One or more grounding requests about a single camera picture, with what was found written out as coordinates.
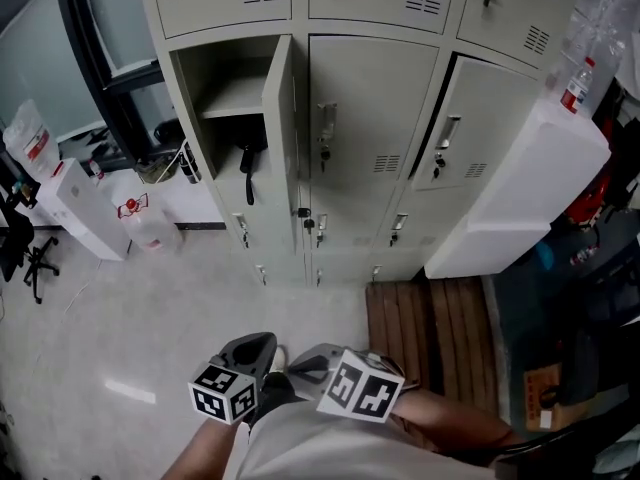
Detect white box cabinet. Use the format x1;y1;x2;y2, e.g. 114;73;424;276
423;97;613;280

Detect beige metal locker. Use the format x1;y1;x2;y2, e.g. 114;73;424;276
136;0;584;288

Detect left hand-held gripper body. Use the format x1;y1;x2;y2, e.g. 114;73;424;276
187;331;279;426

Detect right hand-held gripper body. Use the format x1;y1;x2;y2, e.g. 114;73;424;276
288;343;422;425

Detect black window frame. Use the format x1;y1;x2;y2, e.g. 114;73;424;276
53;0;187;170

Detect brown wooden pallet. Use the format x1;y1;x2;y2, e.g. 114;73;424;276
364;276;502;412

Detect red fire extinguisher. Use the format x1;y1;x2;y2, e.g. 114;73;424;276
563;165;615;230

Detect small red label water bottle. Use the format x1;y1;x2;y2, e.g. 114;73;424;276
558;56;600;117

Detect brown cardboard box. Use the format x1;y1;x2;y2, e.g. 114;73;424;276
521;361;597;433

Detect black thermos bottle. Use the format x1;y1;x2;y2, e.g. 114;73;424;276
178;139;203;186

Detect white water dispenser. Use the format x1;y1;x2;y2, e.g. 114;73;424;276
36;157;133;263

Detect black chair armrest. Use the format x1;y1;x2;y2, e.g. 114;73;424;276
493;415;640;467

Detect clear plastic bag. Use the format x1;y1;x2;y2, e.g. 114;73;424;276
558;0;640;85

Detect clear water jug red cap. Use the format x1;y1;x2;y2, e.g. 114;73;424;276
116;192;185;255

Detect black office chair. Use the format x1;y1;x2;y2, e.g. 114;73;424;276
0;186;62;305

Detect person's left forearm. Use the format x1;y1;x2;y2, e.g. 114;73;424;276
158;411;252;480

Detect person's right forearm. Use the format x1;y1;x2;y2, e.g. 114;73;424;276
388;386;517;455

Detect person's black trousers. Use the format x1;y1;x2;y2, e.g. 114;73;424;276
243;370;314;427

